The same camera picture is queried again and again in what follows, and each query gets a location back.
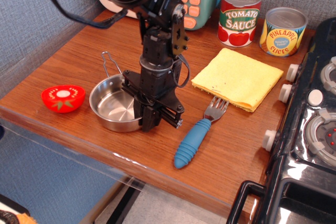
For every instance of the small steel pan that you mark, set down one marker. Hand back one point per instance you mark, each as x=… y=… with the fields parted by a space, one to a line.
x=111 y=104

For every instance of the tomato sauce can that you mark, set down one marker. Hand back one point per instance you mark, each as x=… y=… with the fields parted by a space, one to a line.
x=238 y=21

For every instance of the pineapple slices can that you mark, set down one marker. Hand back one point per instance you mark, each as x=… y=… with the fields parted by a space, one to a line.
x=283 y=31

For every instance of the black toy stove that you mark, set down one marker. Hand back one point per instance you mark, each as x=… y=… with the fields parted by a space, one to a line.
x=300 y=176

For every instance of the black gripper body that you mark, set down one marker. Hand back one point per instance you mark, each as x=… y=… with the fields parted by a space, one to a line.
x=155 y=86

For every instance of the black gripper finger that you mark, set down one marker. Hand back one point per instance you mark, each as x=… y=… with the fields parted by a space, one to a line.
x=138 y=111
x=151 y=117

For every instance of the yellow folded cloth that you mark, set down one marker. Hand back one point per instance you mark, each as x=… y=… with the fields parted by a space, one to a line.
x=239 y=79

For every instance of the blue handled fork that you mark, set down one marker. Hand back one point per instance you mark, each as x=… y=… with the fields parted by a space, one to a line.
x=193 y=139

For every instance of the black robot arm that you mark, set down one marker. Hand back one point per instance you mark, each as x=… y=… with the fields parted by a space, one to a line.
x=164 y=40

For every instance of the red toy tomato half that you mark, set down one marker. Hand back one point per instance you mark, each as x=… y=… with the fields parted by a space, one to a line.
x=63 y=98

